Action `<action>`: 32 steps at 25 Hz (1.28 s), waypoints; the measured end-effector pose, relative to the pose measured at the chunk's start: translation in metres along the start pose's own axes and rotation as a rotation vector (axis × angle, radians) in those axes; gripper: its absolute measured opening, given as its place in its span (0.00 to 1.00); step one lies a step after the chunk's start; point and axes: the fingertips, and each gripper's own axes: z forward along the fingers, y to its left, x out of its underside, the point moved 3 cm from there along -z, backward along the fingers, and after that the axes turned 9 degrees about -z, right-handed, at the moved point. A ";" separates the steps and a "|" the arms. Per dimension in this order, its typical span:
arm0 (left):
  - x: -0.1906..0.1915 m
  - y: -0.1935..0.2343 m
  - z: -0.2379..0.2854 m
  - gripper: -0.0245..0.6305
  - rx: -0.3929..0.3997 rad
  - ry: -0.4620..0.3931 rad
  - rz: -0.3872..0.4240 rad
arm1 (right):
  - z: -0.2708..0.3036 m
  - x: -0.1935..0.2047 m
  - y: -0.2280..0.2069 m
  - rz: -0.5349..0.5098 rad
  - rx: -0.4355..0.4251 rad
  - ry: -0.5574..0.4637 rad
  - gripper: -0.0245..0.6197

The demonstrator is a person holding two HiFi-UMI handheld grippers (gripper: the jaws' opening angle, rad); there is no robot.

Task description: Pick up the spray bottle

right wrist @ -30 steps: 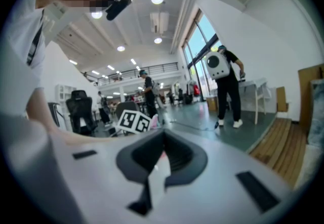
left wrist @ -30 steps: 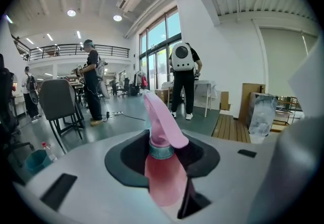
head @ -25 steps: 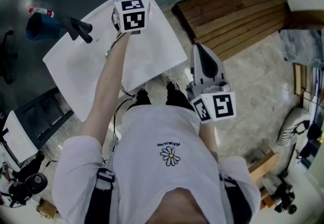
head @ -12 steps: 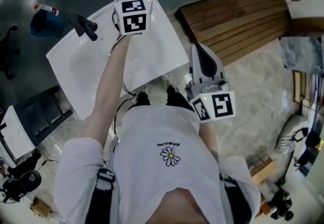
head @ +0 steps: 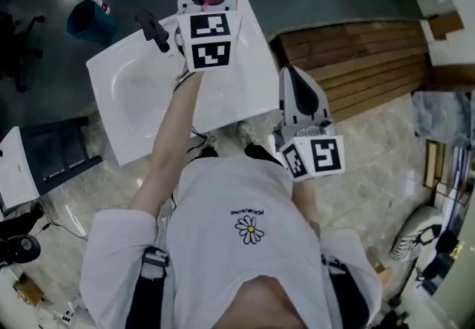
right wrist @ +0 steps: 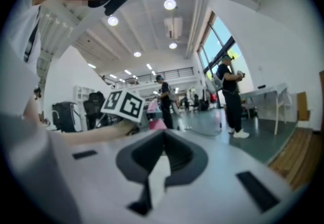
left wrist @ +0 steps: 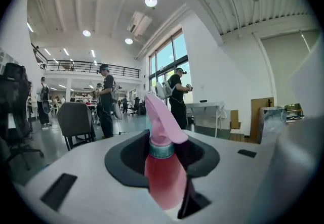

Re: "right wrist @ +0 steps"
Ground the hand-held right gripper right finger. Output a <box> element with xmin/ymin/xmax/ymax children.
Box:
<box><xmin>151</xmin><ymin>129</ymin><xmax>296</xmax><ymax>224</ymax></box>

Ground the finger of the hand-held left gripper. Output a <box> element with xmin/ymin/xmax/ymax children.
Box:
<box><xmin>148</xmin><ymin>111</ymin><xmax>163</xmax><ymax>122</ymax></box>

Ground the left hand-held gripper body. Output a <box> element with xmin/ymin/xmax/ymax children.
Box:
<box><xmin>100</xmin><ymin>90</ymin><xmax>150</xmax><ymax>130</ymax></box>

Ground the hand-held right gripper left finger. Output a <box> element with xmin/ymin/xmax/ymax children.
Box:
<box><xmin>52</xmin><ymin>129</ymin><xmax>167</xmax><ymax>224</ymax></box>

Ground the person's left forearm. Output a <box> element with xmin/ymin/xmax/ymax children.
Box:
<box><xmin>48</xmin><ymin>122</ymin><xmax>139</xmax><ymax>147</ymax></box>

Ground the row of strip ceiling lights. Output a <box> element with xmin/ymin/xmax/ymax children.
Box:
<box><xmin>87</xmin><ymin>62</ymin><xmax>157</xmax><ymax>83</ymax></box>

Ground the black office chair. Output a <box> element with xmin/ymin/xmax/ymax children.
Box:
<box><xmin>83</xmin><ymin>91</ymin><xmax>106</xmax><ymax>130</ymax></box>

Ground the black mezzanine railing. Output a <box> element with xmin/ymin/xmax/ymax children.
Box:
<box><xmin>115</xmin><ymin>66</ymin><xmax>195</xmax><ymax>86</ymax></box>

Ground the white shelf unit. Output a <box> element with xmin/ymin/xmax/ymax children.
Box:
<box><xmin>73</xmin><ymin>84</ymin><xmax>96</xmax><ymax>104</ymax></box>

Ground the black bag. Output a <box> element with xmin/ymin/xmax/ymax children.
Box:
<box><xmin>52</xmin><ymin>101</ymin><xmax>84</xmax><ymax>133</ymax></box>

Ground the wooden plank platform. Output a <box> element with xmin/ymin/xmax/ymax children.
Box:
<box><xmin>267</xmin><ymin>126</ymin><xmax>320</xmax><ymax>191</ymax></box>

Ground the white table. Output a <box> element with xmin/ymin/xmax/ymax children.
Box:
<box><xmin>239</xmin><ymin>82</ymin><xmax>293</xmax><ymax>136</ymax></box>

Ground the white ceiling air conditioner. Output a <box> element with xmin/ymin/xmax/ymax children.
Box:
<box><xmin>164</xmin><ymin>16</ymin><xmax>184</xmax><ymax>39</ymax></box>

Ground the tall glass window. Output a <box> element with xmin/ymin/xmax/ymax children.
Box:
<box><xmin>196</xmin><ymin>11</ymin><xmax>245</xmax><ymax>89</ymax></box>

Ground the flat brown cardboard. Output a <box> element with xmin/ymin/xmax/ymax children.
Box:
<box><xmin>296</xmin><ymin>91</ymin><xmax>311</xmax><ymax>122</ymax></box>

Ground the person's white t-shirt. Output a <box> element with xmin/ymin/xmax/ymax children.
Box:
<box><xmin>0</xmin><ymin>0</ymin><xmax>79</xmax><ymax>224</ymax></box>

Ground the black head camera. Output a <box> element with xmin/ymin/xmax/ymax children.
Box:
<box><xmin>103</xmin><ymin>0</ymin><xmax>132</xmax><ymax>16</ymax></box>

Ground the black backpack strap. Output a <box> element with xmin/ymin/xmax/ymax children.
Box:
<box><xmin>23</xmin><ymin>7</ymin><xmax>42</xmax><ymax>63</ymax></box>

